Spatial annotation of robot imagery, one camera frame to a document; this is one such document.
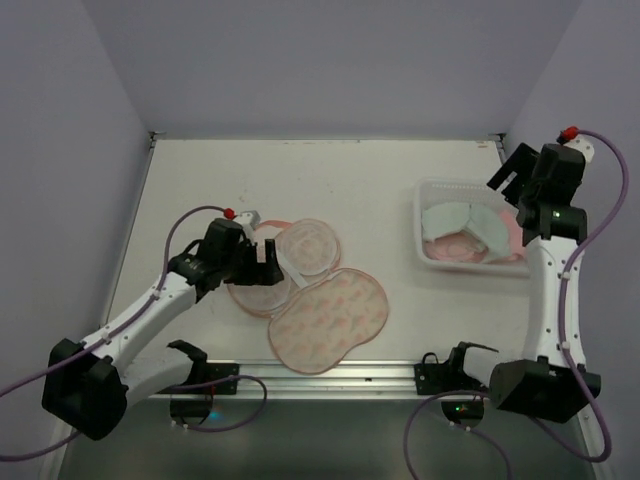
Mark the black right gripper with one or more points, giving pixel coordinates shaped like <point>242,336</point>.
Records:
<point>520,176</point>

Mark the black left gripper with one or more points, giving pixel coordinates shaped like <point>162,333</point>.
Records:
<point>255,270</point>

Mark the pink patterned mesh laundry bag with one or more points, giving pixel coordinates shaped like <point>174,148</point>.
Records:
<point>320,311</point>

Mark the pink bra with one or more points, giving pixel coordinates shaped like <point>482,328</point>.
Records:
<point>463,248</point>

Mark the mint green bra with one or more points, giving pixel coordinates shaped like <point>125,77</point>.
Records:
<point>478,220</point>

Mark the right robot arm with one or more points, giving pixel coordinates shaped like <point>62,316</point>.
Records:
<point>549,380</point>

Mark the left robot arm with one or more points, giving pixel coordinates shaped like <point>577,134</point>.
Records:
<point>93,382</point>

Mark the white plastic basket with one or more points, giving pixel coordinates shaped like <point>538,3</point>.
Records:
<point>433,191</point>

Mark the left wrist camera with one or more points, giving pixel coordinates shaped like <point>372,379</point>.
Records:
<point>249,221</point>

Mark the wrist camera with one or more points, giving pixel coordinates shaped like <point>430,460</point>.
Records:
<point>572,138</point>
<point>249,221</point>

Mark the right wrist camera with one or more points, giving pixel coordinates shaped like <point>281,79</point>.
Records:
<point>572,138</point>

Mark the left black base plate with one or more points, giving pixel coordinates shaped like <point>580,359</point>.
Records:
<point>214,379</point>

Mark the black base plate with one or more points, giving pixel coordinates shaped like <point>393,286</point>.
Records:
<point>214,379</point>
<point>433,377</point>

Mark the aluminium mounting rail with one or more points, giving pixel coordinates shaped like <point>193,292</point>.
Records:
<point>358,380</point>

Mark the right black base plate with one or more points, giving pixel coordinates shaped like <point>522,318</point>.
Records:
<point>433,377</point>

